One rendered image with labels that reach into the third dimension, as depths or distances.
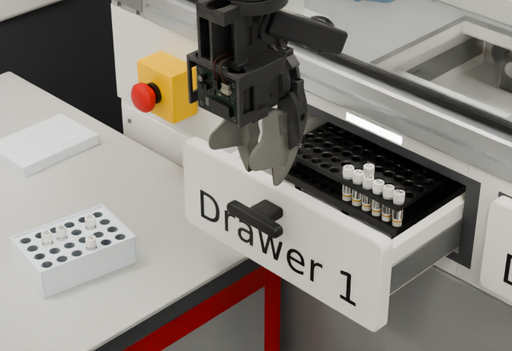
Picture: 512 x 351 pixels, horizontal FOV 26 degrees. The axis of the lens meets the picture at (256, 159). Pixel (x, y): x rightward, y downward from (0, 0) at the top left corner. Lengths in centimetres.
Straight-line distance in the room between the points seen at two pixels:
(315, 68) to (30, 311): 43
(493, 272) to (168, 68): 51
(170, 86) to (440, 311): 44
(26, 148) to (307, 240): 53
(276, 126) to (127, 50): 52
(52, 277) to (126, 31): 41
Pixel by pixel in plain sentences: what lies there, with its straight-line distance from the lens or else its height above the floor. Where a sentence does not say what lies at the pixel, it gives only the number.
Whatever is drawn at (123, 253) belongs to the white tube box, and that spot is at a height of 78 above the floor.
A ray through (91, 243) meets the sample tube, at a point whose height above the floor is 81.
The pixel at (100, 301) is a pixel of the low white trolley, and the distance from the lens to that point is 128.
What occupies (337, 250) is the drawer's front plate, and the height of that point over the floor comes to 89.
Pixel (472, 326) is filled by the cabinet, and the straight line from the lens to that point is 129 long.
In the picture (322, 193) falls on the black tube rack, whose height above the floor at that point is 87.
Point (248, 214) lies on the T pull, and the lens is 115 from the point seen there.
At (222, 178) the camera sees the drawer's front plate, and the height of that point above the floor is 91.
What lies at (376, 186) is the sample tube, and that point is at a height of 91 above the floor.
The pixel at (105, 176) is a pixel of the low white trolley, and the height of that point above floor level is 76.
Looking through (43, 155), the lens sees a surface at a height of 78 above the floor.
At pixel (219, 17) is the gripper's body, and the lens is 99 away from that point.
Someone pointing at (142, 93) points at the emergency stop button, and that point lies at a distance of 143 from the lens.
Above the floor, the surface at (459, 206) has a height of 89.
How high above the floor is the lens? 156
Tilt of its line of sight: 31 degrees down
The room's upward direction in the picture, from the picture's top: straight up
